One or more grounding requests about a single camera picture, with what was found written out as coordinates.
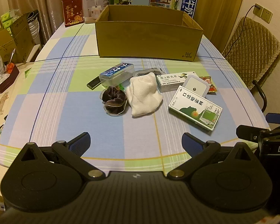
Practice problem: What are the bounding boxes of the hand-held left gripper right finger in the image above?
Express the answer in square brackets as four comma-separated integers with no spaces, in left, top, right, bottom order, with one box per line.
[167,132,256,181]

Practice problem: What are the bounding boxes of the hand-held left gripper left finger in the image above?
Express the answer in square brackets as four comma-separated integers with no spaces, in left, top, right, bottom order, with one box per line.
[19,132,106,181]

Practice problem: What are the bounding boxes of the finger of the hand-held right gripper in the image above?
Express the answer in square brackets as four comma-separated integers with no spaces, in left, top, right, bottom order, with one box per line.
[265,113,280,125]
[236,125,262,143]

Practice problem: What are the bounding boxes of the green white medicine box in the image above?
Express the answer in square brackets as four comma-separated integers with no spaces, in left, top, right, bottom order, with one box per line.
[168,85,223,131]

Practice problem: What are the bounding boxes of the red snack packet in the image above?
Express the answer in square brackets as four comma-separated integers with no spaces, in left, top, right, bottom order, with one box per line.
[199,76,217,95]

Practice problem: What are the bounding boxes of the brown velvet scrunchie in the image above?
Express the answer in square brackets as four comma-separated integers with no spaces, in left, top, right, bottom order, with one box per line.
[100,85,129,116]

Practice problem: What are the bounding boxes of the white square night light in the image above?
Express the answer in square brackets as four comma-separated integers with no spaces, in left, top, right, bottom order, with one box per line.
[182,74,210,97]

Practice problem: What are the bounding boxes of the small black stick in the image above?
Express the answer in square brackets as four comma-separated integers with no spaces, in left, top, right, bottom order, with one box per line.
[87,77,101,89]

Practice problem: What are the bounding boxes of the white ointment box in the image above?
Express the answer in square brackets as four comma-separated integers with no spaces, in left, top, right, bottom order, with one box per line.
[156,71,201,93]

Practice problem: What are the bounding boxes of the white towel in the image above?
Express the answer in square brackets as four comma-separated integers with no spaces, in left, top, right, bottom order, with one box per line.
[126,72,163,116]

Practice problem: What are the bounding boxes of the clear plastic box blue label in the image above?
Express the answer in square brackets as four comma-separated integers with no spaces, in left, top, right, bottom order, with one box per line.
[99,63,135,89]

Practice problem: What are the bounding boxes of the dark patterned packet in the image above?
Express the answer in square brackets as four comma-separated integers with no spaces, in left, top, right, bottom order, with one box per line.
[133,68,165,77]

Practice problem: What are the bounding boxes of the brown cardboard box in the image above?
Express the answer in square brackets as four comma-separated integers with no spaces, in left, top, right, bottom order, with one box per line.
[95,5,204,62]

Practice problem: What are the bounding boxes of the checked tablecloth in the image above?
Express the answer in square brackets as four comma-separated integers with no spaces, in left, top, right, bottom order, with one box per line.
[0,23,271,175]

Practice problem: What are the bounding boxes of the chair with quilted cover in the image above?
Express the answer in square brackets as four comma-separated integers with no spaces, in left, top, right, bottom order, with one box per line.
[221,16,280,113]

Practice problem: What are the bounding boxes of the green printed packets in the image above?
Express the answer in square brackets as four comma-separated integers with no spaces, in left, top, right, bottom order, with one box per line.
[0,115,8,135]

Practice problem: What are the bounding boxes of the cream printed cloth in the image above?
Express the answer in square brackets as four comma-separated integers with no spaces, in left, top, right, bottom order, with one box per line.
[0,61,35,201]

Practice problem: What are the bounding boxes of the dark wooden tray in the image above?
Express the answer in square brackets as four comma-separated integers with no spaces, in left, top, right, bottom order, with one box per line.
[0,63,19,95]

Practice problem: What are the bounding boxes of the white stool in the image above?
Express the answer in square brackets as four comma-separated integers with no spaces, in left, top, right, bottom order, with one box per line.
[34,44,43,61]

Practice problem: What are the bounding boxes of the large open cardboard carton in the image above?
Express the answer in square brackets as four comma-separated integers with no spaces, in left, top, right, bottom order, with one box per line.
[9,14,41,63]

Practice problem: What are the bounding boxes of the wooden door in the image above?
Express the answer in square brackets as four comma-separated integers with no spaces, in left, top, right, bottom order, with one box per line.
[188,0,248,54]

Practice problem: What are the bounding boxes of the stacked metal buckets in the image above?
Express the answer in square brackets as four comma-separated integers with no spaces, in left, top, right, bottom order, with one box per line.
[26,10,41,47]

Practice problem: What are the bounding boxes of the cardboard carton white cutout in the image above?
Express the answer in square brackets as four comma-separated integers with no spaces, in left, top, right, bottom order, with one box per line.
[0,19,17,63]

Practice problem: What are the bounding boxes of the red gift box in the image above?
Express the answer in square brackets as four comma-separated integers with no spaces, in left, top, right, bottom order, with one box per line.
[62,0,84,28]

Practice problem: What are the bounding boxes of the white humidifier box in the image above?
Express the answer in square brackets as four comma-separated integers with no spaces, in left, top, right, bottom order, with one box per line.
[82,0,111,24]

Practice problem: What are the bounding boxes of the blue milk carton box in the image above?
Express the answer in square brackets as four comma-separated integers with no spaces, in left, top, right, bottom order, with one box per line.
[149,0,199,19]

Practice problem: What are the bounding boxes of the green tissue packs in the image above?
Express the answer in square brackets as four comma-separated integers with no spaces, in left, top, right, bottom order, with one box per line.
[0,9,21,28]

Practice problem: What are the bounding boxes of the beige curtain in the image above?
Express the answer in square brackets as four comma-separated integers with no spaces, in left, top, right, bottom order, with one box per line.
[5,0,112,45]

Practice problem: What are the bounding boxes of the black power cable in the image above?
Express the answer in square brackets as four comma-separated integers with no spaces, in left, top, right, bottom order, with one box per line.
[223,5,257,57]

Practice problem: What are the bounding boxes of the beige wall socket with plug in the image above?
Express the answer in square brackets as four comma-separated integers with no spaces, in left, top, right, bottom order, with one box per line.
[253,4,264,17]

